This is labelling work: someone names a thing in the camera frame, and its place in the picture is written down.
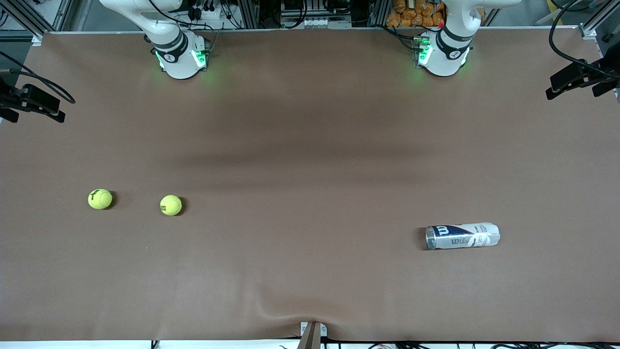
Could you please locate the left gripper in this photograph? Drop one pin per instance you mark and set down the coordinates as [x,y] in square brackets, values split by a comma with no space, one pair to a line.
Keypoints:
[592,77]

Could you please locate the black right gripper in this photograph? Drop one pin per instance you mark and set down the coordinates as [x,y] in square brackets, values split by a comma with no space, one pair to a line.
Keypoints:
[10,99]

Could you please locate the yellow tennis ball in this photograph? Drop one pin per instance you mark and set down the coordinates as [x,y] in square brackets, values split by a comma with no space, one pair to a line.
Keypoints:
[171,205]
[100,199]

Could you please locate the clear Wilson tennis ball can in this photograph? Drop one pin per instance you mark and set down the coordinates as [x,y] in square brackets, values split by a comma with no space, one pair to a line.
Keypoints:
[462,236]

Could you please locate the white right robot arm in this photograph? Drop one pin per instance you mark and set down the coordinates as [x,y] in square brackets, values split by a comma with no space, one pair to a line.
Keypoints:
[179,63]

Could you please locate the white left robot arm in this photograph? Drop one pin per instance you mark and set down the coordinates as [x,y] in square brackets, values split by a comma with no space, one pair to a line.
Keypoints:
[443,63]

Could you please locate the orange items pile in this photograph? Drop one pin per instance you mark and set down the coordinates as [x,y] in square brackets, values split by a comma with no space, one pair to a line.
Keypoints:
[404,17]

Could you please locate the white power strip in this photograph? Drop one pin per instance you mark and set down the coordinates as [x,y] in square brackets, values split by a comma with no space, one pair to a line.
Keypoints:
[213,12]

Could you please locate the grey equipment box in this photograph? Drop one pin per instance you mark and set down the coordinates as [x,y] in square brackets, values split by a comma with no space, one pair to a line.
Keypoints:
[305,22]

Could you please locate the aluminium frame strut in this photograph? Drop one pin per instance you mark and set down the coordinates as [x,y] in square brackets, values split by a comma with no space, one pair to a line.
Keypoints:
[600,17]
[22,18]

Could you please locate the aluminium camera mount post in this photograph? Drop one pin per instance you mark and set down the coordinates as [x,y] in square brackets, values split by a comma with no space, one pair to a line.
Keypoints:
[312,337]

